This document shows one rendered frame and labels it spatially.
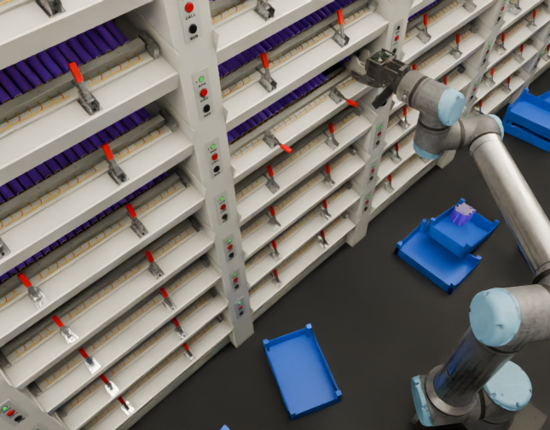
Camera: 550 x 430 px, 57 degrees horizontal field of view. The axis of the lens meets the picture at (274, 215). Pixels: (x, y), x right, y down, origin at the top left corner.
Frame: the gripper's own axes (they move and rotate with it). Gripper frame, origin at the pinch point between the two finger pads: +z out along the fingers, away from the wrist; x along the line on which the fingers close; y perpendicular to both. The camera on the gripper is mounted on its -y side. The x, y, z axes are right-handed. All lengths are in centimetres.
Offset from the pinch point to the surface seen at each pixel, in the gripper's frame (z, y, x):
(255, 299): 0, -82, 47
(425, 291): -39, -101, -14
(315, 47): -1.7, 13.8, 16.6
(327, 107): -4.0, -6.4, 14.1
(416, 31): 0.4, -4.8, -34.7
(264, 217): 2, -43, 37
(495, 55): -2, -44, -100
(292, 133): -4.5, -6.6, 29.0
